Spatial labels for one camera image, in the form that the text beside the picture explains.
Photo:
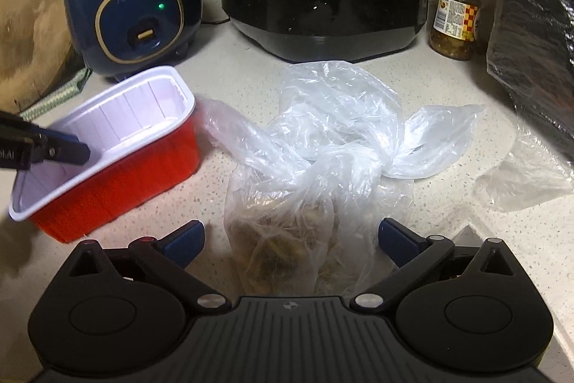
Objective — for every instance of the black foil-wrapped oven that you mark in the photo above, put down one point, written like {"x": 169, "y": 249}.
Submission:
{"x": 530, "y": 53}

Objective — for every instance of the navy blue rice cooker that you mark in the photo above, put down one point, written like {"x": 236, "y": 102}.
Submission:
{"x": 119, "y": 38}

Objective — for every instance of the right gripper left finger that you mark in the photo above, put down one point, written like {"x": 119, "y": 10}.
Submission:
{"x": 180, "y": 247}

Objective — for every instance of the clear plastic bag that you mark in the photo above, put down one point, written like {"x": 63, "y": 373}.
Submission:
{"x": 310, "y": 188}

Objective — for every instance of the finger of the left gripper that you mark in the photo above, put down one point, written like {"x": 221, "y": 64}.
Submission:
{"x": 58, "y": 146}

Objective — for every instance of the green striped cloth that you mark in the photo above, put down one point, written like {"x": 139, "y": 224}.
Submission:
{"x": 70, "y": 89}

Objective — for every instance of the loose clear plastic sheet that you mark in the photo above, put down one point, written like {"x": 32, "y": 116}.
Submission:
{"x": 533, "y": 172}

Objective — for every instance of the glass pickle jar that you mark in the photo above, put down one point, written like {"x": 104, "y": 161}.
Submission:
{"x": 454, "y": 30}

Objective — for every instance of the round wooden cutting board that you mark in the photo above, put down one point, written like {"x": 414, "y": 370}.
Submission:
{"x": 37, "y": 54}

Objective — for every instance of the red rectangular food tray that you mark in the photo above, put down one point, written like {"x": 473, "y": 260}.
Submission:
{"x": 141, "y": 137}

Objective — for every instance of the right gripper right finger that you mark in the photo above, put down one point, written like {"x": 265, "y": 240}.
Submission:
{"x": 400, "y": 243}

